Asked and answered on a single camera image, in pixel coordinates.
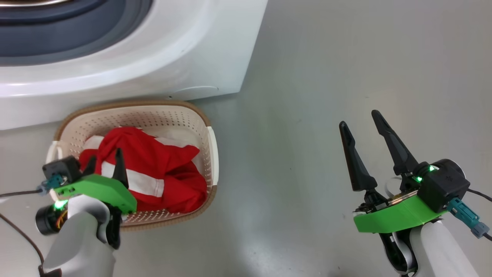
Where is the teal right camera connector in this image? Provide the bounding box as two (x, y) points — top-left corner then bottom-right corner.
(447, 197), (490, 239)

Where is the thin black right gripper cable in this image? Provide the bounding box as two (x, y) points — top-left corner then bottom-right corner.
(467, 189), (492, 202)

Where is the thin black left camera cable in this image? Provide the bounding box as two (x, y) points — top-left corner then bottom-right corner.
(0, 189), (43, 199)

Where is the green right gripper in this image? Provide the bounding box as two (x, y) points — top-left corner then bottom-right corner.
(339, 110), (448, 234)

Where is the teal left camera connector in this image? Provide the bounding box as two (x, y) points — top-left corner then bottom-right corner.
(38, 174), (68, 193)

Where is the round white filter cover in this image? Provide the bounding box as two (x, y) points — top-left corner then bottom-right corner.
(169, 85), (219, 101)

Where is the grey rubber door seal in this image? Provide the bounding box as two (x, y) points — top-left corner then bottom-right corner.
(0, 0), (153, 67)

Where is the red garment with white stripes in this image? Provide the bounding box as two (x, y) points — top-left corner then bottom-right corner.
(79, 126), (208, 214)

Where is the cream basket with brown rim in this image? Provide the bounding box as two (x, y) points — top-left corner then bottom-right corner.
(45, 101), (219, 231)

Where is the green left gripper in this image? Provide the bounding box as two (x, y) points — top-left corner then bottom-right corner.
(53, 148), (138, 214)

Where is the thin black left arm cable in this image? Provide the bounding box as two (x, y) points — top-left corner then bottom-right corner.
(0, 214), (48, 277)

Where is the teal camera connector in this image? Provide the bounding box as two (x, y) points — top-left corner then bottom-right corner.
(38, 174), (68, 193)
(447, 197), (490, 239)

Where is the white front-load washing machine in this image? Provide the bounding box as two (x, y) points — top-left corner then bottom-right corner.
(0, 0), (268, 130)

